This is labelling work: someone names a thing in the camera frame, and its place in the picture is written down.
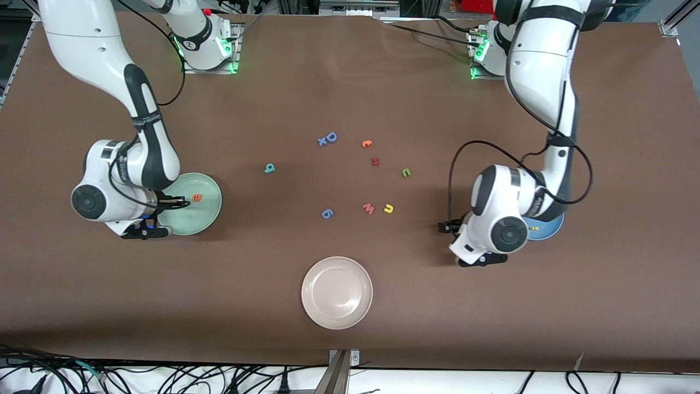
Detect green plate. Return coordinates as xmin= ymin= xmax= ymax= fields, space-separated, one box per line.
xmin=157 ymin=172 xmax=223 ymax=236

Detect beige plate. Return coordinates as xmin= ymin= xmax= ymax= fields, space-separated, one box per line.
xmin=301 ymin=256 xmax=374 ymax=331

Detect brown table cover sheet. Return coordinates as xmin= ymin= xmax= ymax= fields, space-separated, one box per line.
xmin=0 ymin=10 xmax=700 ymax=373

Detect grey metal box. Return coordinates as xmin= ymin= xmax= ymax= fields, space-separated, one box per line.
xmin=319 ymin=0 xmax=400 ymax=17

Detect blue plate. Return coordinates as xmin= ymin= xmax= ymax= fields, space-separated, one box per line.
xmin=522 ymin=211 xmax=565 ymax=241

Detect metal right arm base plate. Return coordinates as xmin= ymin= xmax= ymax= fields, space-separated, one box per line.
xmin=182 ymin=25 xmax=241 ymax=74

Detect tangled black floor cables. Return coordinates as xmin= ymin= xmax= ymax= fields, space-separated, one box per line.
xmin=0 ymin=344 xmax=307 ymax=394

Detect aluminium camera post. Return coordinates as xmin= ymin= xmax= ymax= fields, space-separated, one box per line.
xmin=313 ymin=349 xmax=360 ymax=394

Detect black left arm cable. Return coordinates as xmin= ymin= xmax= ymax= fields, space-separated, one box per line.
xmin=437 ymin=0 xmax=594 ymax=235

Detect black base power cable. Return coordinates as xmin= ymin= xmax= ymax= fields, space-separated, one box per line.
xmin=380 ymin=15 xmax=487 ymax=49

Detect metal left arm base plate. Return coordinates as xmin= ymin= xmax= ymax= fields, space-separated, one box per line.
xmin=469 ymin=27 xmax=506 ymax=80

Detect aluminium frame corner profile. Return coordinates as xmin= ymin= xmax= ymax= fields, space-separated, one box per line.
xmin=659 ymin=0 xmax=700 ymax=38

